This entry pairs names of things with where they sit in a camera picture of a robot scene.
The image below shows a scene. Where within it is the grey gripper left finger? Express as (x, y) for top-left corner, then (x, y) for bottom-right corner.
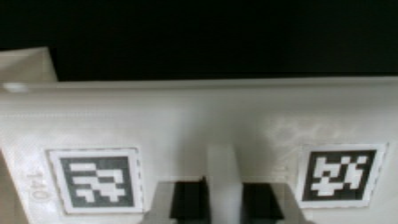
(141, 178), (210, 224)

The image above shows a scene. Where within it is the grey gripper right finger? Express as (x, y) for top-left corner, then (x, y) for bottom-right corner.
(240, 183), (309, 224)

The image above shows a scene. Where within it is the white cabinet door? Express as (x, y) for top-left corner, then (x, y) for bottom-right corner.
(233, 90), (398, 224)
(0, 91), (240, 224)

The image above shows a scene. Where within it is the white cabinet body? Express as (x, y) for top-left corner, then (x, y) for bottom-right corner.
(0, 47), (398, 94)

